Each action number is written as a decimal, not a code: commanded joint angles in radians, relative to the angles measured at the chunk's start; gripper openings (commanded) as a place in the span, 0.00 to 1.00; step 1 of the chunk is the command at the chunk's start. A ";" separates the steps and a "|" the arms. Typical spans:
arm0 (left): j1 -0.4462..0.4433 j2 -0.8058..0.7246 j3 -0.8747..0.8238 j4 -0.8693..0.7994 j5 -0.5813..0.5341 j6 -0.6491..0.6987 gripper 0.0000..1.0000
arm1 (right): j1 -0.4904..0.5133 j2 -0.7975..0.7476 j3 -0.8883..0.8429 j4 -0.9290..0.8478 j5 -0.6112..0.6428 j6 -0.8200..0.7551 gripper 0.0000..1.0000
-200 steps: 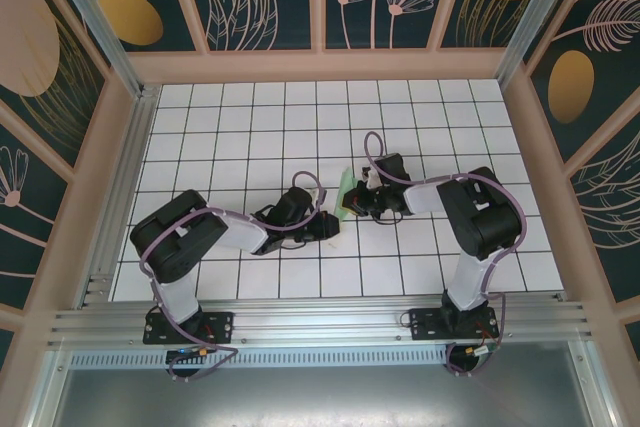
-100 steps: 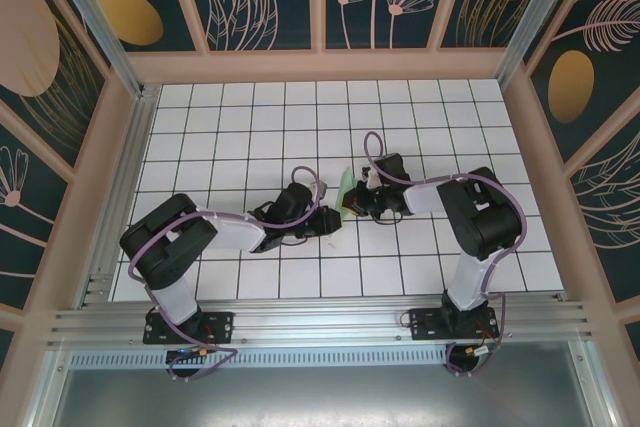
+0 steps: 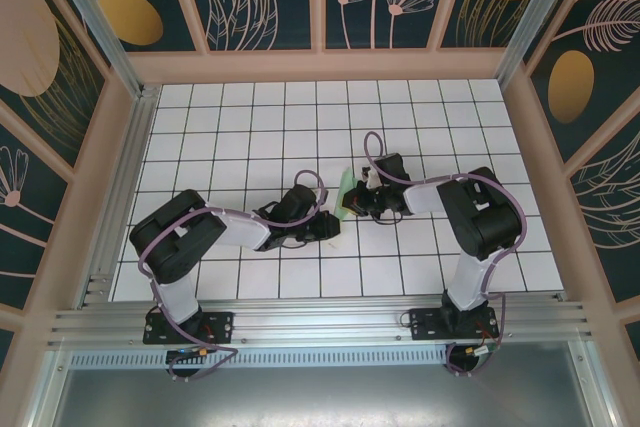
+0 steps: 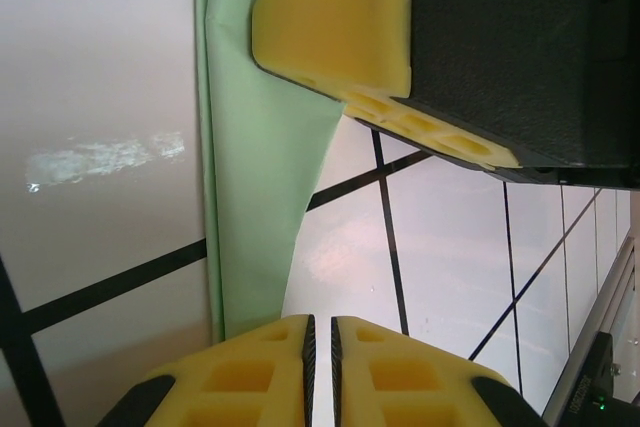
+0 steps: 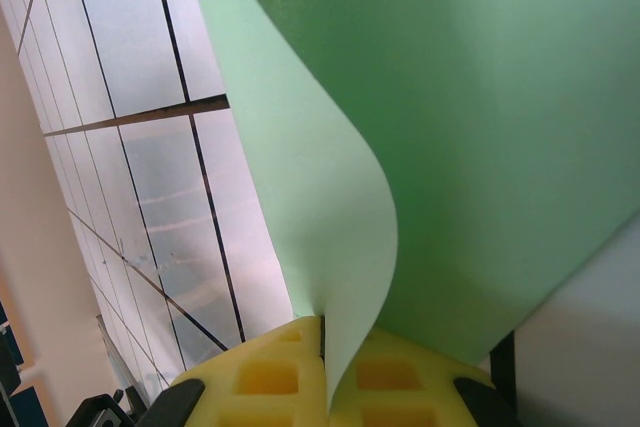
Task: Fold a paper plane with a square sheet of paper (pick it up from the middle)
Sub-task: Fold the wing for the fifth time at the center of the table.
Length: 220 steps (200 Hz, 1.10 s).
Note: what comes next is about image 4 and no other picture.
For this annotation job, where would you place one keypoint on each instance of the green paper sheet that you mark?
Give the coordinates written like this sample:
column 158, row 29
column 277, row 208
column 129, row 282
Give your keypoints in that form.
column 250, row 147

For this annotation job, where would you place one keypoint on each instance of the long aluminium mounting rail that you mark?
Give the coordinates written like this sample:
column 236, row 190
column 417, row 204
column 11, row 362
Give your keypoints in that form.
column 600, row 307

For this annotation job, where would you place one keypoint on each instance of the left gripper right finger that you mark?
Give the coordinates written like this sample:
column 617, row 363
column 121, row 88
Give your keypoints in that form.
column 400, row 382

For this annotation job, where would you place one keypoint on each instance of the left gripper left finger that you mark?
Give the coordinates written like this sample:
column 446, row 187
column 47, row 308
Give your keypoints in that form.
column 240, row 382

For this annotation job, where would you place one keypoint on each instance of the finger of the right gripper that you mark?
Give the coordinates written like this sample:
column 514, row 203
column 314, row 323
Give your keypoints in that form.
column 340, row 22
column 425, row 127

